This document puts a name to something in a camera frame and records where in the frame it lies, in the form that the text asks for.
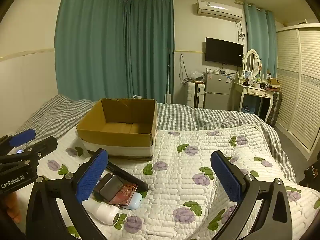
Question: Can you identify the white air conditioner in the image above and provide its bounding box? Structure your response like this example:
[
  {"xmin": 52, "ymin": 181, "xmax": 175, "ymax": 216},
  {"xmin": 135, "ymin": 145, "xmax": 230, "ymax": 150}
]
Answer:
[{"xmin": 197, "ymin": 0, "xmax": 243, "ymax": 22}]

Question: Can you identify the black remote control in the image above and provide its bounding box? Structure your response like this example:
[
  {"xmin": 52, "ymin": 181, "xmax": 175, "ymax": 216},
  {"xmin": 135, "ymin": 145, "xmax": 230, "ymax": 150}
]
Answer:
[{"xmin": 106, "ymin": 161, "xmax": 149, "ymax": 192}]

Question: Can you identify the white plastic bottle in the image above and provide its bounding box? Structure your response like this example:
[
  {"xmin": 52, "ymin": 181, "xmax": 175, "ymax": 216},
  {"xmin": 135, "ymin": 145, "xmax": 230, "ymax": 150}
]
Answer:
[{"xmin": 82, "ymin": 198, "xmax": 120, "ymax": 225}]

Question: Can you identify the light blue earbud case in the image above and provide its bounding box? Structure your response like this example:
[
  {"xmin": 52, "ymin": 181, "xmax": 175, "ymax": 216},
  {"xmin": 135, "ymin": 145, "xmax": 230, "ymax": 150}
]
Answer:
[{"xmin": 121, "ymin": 192, "xmax": 143, "ymax": 210}]

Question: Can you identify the oval white vanity mirror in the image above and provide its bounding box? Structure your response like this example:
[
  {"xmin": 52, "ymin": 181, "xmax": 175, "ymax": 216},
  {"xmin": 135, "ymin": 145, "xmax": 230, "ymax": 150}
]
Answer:
[{"xmin": 244, "ymin": 49, "xmax": 260, "ymax": 79}]

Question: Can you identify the silver small refrigerator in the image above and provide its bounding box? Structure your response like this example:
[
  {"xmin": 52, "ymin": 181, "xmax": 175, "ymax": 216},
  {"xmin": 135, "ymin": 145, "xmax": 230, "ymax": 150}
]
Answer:
[{"xmin": 204, "ymin": 74, "xmax": 231, "ymax": 110}]

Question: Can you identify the red patterned card case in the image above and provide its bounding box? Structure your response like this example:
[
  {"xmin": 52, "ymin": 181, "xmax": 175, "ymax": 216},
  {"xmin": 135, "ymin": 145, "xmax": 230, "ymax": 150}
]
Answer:
[{"xmin": 108, "ymin": 183, "xmax": 138, "ymax": 206}]

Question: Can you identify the large green curtain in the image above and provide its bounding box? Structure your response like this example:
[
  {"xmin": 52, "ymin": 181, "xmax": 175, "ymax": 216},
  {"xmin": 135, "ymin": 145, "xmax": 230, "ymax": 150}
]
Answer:
[{"xmin": 54, "ymin": 0, "xmax": 174, "ymax": 103}]

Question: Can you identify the white dressing table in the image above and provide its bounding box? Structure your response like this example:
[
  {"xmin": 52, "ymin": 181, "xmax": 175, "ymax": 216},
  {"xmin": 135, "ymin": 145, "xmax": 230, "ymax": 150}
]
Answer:
[{"xmin": 232, "ymin": 82, "xmax": 274, "ymax": 122}]

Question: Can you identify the brown cardboard box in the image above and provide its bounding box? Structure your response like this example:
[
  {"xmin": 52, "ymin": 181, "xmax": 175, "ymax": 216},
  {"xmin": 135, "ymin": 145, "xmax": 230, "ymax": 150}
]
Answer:
[{"xmin": 76, "ymin": 98, "xmax": 157, "ymax": 159}]

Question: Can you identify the white floral quilt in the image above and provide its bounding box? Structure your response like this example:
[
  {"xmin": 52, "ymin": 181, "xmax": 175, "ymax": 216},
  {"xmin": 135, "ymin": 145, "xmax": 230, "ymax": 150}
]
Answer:
[{"xmin": 15, "ymin": 123, "xmax": 320, "ymax": 240}]

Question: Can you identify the white upright mop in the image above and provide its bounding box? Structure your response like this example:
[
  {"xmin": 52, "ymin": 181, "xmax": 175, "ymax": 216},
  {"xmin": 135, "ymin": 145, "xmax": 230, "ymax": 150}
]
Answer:
[{"xmin": 164, "ymin": 49, "xmax": 172, "ymax": 104}]

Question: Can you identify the black card holder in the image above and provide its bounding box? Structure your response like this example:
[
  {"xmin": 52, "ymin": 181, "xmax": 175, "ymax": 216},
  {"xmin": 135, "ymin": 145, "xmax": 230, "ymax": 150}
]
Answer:
[{"xmin": 94, "ymin": 173, "xmax": 123, "ymax": 202}]

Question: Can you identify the right green curtain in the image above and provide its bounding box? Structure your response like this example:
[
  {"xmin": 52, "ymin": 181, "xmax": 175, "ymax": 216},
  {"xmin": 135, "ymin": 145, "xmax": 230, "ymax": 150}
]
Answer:
[{"xmin": 243, "ymin": 2, "xmax": 278, "ymax": 77}]

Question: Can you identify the black wall television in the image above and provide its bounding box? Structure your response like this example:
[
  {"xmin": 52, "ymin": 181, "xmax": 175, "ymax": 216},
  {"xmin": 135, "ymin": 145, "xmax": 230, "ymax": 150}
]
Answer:
[{"xmin": 205, "ymin": 37, "xmax": 244, "ymax": 67}]

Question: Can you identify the left hand orange glove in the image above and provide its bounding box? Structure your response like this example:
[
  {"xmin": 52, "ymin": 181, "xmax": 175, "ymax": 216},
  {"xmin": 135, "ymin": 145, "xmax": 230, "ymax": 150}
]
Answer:
[{"xmin": 3, "ymin": 192, "xmax": 22, "ymax": 223}]

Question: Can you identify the white suitcase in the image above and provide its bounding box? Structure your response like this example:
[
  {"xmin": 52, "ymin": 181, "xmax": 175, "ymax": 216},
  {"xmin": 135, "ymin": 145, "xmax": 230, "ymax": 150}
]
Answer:
[{"xmin": 187, "ymin": 81, "xmax": 205, "ymax": 108}]

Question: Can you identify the grey checkered bed sheet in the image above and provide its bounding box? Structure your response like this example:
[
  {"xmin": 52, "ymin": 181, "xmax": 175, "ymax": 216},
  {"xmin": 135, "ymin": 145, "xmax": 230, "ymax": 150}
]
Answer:
[{"xmin": 17, "ymin": 94, "xmax": 296, "ymax": 181}]

